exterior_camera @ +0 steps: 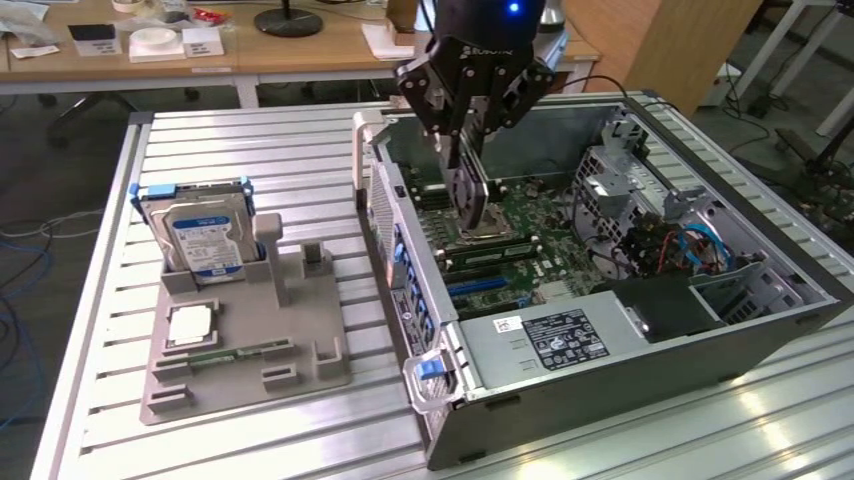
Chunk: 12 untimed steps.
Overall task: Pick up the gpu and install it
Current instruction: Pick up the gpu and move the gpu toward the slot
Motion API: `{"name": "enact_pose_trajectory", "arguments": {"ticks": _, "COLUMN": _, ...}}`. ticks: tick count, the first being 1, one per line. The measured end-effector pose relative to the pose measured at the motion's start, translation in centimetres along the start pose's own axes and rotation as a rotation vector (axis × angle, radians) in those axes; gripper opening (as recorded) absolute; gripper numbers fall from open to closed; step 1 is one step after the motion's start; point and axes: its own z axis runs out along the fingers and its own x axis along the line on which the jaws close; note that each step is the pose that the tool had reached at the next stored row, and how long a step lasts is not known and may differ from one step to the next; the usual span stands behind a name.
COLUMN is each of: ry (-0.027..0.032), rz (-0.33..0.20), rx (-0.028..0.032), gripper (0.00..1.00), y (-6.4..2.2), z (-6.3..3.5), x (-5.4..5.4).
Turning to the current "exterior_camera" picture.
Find blue card retainer clips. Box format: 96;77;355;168
391;223;439;346

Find black round lamp base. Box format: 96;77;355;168
252;0;325;39

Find wooden desk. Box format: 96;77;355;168
0;0;601;109

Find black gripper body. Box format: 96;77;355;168
425;0;539;101

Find black equipment stand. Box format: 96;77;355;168
772;124;854;226

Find green RAM stick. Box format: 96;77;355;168
185;344;268;366

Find green motherboard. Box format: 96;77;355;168
403;167;605;321

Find white wall box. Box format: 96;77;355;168
696;62;743;109

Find graphics card with black fan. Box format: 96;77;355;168
429;97;495;236

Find brown cardboard box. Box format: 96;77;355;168
385;0;432;34

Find wooden cabinet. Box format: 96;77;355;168
552;0;766;116

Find blue wire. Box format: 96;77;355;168
674;229;702;269
690;223;734;266

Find RAM stick with white label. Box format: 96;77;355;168
441;241;540;267

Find white box with black top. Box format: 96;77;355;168
66;23;122;57

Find black power cable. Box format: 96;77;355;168
549;73;668;109

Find grey parts rack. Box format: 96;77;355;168
137;212;355;427

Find grey power supply unit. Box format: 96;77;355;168
456;290;652;391

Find silver chipset heatsink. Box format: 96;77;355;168
535;280;576;303

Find blue expansion slot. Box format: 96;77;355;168
447;275;509;297

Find clear plastic bag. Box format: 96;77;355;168
0;0;60;47

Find blue case latch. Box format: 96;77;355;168
412;349;445;384

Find CPU socket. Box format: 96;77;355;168
456;203;516;247

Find black plastic shroud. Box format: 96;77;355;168
591;273;730;345

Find black office chair base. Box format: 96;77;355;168
36;87;201;149

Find hard disk in blue carrier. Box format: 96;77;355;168
126;175;260;286

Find dark grey open PC case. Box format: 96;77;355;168
351;94;854;471

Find red wire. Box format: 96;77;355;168
655;227;674;274

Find small white labelled box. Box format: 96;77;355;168
180;27;225;59

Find white box with round dish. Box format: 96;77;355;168
126;27;188;64

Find white paper booklet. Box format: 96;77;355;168
361;22;419;61

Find silver CPU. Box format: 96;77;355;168
166;307;216;347

